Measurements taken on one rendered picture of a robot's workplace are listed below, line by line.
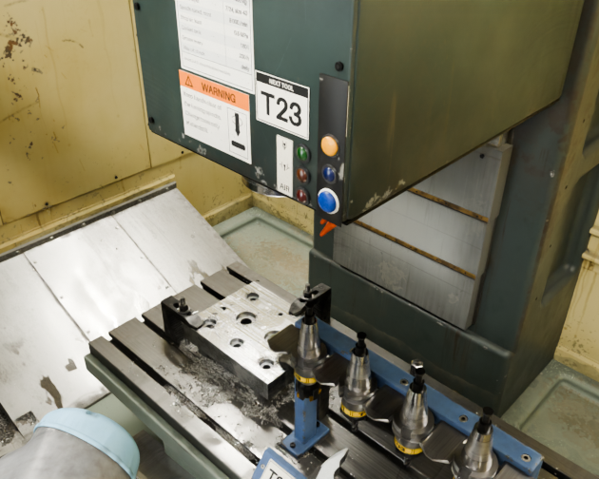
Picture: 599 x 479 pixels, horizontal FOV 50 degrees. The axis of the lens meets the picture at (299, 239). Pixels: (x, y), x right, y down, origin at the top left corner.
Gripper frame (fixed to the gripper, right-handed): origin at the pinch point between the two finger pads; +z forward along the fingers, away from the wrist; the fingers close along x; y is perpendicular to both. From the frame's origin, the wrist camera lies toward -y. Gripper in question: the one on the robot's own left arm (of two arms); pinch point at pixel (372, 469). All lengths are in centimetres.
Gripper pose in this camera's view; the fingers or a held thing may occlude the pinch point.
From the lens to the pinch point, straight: 101.1
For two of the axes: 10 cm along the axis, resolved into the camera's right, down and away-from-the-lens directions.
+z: 6.9, -4.2, 5.9
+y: 0.2, 8.2, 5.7
